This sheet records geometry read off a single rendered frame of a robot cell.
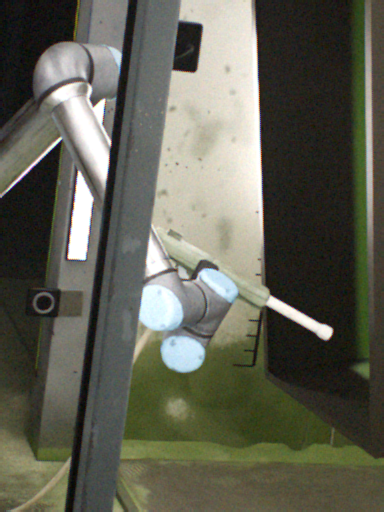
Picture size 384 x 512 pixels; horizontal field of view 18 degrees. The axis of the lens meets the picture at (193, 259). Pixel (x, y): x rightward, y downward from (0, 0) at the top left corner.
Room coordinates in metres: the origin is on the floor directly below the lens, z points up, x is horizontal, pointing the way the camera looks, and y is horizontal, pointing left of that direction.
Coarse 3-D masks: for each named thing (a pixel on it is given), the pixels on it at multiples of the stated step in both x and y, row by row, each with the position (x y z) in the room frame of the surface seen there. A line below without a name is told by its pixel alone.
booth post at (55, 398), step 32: (96, 0) 3.61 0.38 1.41; (96, 32) 3.61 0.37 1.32; (64, 160) 3.72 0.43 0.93; (64, 192) 3.67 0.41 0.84; (64, 224) 3.62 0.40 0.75; (96, 224) 3.64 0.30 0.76; (64, 256) 3.61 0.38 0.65; (96, 256) 3.64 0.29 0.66; (64, 288) 3.61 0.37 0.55; (64, 320) 3.62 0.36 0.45; (64, 352) 3.62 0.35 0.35; (64, 384) 3.62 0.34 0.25; (32, 416) 3.74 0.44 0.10; (64, 416) 3.63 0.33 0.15; (32, 448) 3.68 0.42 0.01; (64, 448) 3.63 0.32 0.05
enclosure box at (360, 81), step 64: (256, 0) 3.20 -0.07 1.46; (320, 0) 3.27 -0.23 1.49; (256, 64) 3.19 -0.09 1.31; (320, 64) 3.28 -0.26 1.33; (256, 128) 3.22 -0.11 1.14; (320, 128) 3.30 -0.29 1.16; (320, 192) 3.31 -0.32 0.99; (320, 256) 3.32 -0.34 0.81; (320, 320) 3.34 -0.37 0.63; (320, 384) 3.21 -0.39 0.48
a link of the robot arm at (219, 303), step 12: (204, 276) 2.44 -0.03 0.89; (216, 276) 2.46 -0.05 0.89; (204, 288) 2.41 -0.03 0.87; (216, 288) 2.42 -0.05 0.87; (228, 288) 2.44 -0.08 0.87; (216, 300) 2.42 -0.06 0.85; (228, 300) 2.43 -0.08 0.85; (216, 312) 2.42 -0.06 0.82; (204, 324) 2.44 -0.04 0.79; (216, 324) 2.46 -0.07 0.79; (204, 336) 2.45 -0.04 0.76
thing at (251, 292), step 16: (176, 240) 2.77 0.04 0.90; (176, 256) 2.76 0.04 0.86; (192, 256) 2.76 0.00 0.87; (208, 256) 2.79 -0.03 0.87; (192, 272) 2.77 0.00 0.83; (224, 272) 2.77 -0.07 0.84; (240, 288) 2.78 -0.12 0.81; (256, 288) 2.78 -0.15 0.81; (256, 304) 2.79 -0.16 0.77; (272, 304) 2.80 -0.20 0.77; (304, 320) 2.81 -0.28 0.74; (320, 336) 2.82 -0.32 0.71
